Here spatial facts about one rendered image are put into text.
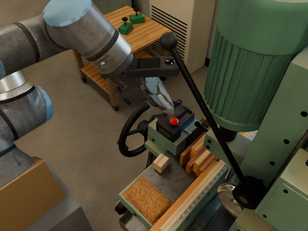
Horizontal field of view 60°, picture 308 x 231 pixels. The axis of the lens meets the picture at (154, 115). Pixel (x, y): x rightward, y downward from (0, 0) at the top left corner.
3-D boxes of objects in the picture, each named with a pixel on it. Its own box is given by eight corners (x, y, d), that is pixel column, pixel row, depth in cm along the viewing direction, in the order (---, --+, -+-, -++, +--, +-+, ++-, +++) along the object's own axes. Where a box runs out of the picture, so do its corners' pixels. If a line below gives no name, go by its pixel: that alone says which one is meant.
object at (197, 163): (226, 135, 99) (229, 125, 95) (229, 137, 98) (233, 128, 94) (192, 170, 89) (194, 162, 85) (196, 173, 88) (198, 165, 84)
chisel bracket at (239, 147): (214, 136, 88) (218, 119, 81) (252, 162, 81) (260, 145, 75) (200, 150, 84) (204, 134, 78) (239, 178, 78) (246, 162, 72)
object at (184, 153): (218, 124, 102) (222, 113, 97) (221, 126, 101) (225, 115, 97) (179, 164, 91) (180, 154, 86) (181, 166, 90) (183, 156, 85)
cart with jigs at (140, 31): (131, 53, 281) (126, -8, 233) (169, 80, 254) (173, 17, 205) (77, 82, 252) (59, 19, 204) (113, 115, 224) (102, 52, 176)
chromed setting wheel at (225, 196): (217, 193, 78) (226, 172, 68) (255, 223, 72) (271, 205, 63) (211, 200, 76) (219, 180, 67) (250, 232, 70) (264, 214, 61)
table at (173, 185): (205, 94, 121) (206, 85, 117) (266, 131, 107) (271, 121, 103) (101, 184, 92) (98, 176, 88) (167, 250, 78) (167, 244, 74)
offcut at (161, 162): (160, 159, 92) (160, 152, 89) (168, 164, 91) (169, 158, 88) (152, 167, 90) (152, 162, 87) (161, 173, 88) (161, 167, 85)
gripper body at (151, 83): (134, 90, 72) (104, 60, 65) (161, 77, 68) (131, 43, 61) (131, 112, 67) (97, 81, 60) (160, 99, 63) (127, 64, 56)
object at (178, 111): (173, 106, 100) (174, 96, 96) (196, 121, 95) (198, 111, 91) (149, 126, 94) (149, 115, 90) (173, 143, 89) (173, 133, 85)
